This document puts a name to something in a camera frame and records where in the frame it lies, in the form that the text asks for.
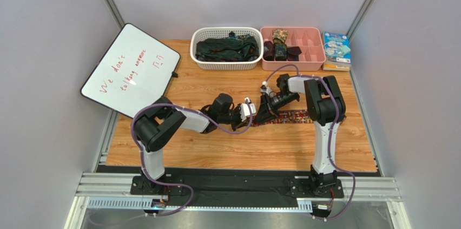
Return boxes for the multicoloured checked patterned tie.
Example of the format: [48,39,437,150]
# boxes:
[252,110,313,127]

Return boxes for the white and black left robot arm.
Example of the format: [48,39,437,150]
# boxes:
[130,94,256,196]

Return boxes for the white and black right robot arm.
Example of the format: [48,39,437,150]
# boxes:
[253,74,346,197]

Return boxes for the dark green ties pile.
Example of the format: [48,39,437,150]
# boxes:
[195,31,260,62]

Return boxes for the rolled dark maroon tie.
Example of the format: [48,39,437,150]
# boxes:
[263,41,274,61]

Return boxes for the rolled dark red tie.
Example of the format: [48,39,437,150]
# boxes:
[287,47,302,61]

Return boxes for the rolled dark green tie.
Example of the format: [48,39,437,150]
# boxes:
[274,43,288,61]

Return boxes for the yellow book under box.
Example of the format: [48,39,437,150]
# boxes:
[322,63,351,71]

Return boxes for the rolled floral beige tie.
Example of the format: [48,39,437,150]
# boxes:
[272,29,288,44]

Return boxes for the pink divided organiser tray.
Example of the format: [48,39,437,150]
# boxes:
[260,27,326,71]

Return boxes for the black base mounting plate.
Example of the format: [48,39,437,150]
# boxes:
[95,165,383,208]

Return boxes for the blue packaged box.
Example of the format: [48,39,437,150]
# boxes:
[323,31,352,67]

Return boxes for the white perforated plastic basket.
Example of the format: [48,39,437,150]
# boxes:
[190,27,264,70]

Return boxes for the whiteboard with red writing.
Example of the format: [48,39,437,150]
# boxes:
[81,23,181,117]

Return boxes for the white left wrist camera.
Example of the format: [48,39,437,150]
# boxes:
[240,97,256,121]

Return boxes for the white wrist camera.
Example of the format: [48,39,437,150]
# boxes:
[240,97,256,121]
[260,81,276,97]

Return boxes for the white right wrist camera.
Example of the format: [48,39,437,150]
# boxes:
[260,81,276,97]

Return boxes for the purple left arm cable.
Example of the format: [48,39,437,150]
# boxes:
[130,102,254,186]

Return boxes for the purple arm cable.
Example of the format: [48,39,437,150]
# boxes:
[265,63,357,186]
[130,102,254,186]

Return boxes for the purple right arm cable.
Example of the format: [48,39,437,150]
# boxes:
[265,63,357,186]

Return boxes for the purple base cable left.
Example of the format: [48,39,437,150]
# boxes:
[144,183,194,218]

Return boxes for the aluminium frame rail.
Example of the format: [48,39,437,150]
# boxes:
[65,170,410,228]

